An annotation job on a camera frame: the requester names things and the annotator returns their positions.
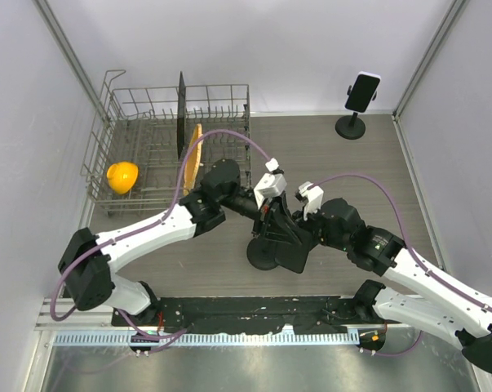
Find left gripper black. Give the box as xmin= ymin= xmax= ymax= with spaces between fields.
xmin=219 ymin=185 xmax=303 ymax=245

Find black smartphone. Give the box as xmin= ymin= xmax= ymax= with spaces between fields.
xmin=274 ymin=232 xmax=314 ymax=274

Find lavender smartphone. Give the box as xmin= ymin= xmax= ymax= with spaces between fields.
xmin=344 ymin=71 xmax=381 ymax=113

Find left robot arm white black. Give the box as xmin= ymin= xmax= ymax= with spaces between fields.
xmin=58 ymin=159 xmax=286 ymax=326

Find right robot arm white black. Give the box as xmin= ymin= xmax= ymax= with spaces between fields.
xmin=294 ymin=197 xmax=492 ymax=374

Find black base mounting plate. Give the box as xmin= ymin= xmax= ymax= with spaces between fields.
xmin=110 ymin=294 xmax=383 ymax=335

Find orange wooden plate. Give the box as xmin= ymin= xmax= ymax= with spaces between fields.
xmin=183 ymin=123 xmax=203 ymax=196

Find yellow bowl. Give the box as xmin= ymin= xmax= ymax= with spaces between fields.
xmin=106 ymin=161 xmax=139 ymax=195

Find black plate upright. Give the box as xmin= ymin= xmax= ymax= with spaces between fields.
xmin=176 ymin=72 xmax=186 ymax=159

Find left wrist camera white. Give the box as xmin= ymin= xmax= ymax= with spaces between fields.
xmin=253 ymin=158 xmax=287 ymax=209

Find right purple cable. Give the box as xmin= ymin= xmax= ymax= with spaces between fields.
xmin=310 ymin=173 xmax=492 ymax=357

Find grey wire dish rack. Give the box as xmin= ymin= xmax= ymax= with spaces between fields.
xmin=81 ymin=69 xmax=251 ymax=216

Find white slotted cable duct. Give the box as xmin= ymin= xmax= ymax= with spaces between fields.
xmin=53 ymin=329 xmax=359 ymax=348

